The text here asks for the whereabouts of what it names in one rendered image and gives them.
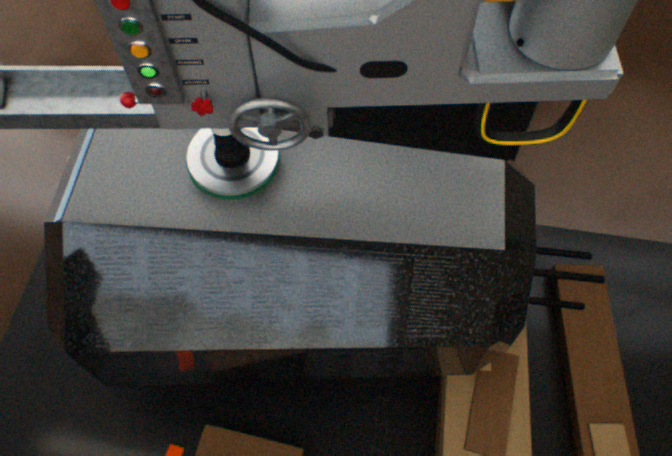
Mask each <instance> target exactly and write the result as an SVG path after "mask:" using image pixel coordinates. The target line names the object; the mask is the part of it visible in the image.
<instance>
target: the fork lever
mask: <svg viewBox="0 0 672 456"><path fill-rule="evenodd" d="M0 77H3V78H4V79H5V94H4V99H3V104H2V107H1V110H0V130H10V129H110V128H160V129H161V127H160V125H159V123H158V120H157V118H156V115H155V113H154V110H153V108H152V105H139V104H136V106H135V107H134V108H131V109H127V108H125V107H123V106H122V105H121V102H120V97H121V95H122V94H123V93H124V92H126V91H130V92H133V93H134V91H133V89H132V87H131V84H130V82H129V80H128V77H127V75H126V72H125V69H123V67H122V66H77V67H53V66H0ZM328 127H333V108H328ZM282 128H301V122H300V120H299V119H297V120H295V121H292V122H290V123H287V124H285V125H282ZM308 137H310V138H313V139H317V138H321V137H324V129H322V128H318V127H312V128H311V130H310V133H309V135H308Z"/></svg>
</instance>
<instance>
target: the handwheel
mask: <svg viewBox="0 0 672 456"><path fill-rule="evenodd" d="M258 108H264V113H263V114H261V116H260V115H259V118H256V117H252V115H249V114H245V113H246V112H248V111H251V110H254V109H258ZM277 108H278V109H283V110H286V111H289V114H286V115H284V116H281V117H280V116H279V115H277ZM297 119H299V120H300V122H301V129H300V131H299V132H298V133H297V134H296V135H295V136H293V137H291V138H289V139H285V140H281V141H278V139H277V137H278V136H280V135H281V134H282V125H285V124H287V123H290V122H292V121H295V120H297ZM239 122H243V123H246V124H250V125H253V126H257V127H258V128H257V131H258V133H259V135H261V136H262V137H265V138H268V141H262V140H257V139H254V138H251V137H249V136H247V135H246V134H244V133H243V132H242V131H241V130H240V128H239V125H238V123H239ZM228 129H229V132H231V133H232V135H233V136H234V137H235V138H236V139H237V140H238V141H239V142H241V143H242V144H244V145H246V146H249V147H251V148H255V149H260V150H269V151H274V150H284V149H288V148H291V147H294V146H296V145H298V144H300V143H301V142H302V141H304V140H305V139H306V138H307V136H308V135H309V133H310V130H311V122H310V118H309V116H308V115H307V113H306V111H305V110H304V109H303V108H301V107H300V106H299V105H297V104H295V103H293V102H291V101H288V100H285V99H281V98H272V97H263V98H256V99H251V100H248V101H246V102H244V103H242V104H240V105H239V106H237V107H236V108H235V109H234V110H232V111H231V113H230V115H229V117H228Z"/></svg>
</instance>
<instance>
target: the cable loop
mask: <svg viewBox="0 0 672 456"><path fill-rule="evenodd" d="M588 101H589V99H581V100H572V101H571V103H570V105H569V107H568V109H567V111H565V112H564V114H563V115H562V117H561V118H560V119H559V120H558V122H557V123H555V124H554V125H553V126H550V127H548V128H543V129H539V130H531V132H497V131H493V130H491V129H489V128H488V118H489V116H490V111H491V107H492V104H493V103H478V104H477V109H476V113H475V121H474V128H475V132H476V134H477V135H478V137H479V138H480V139H481V140H483V141H485V142H488V143H494V144H501V145H527V144H538V143H544V142H550V141H553V140H555V139H557V138H559V137H561V135H562V134H564V133H565V132H566V131H567V130H569V129H570V128H571V127H572V126H573V124H574V123H575V122H576V120H577V119H578V117H579V116H580V114H581V113H582V111H583V108H584V106H585V104H587V103H588Z"/></svg>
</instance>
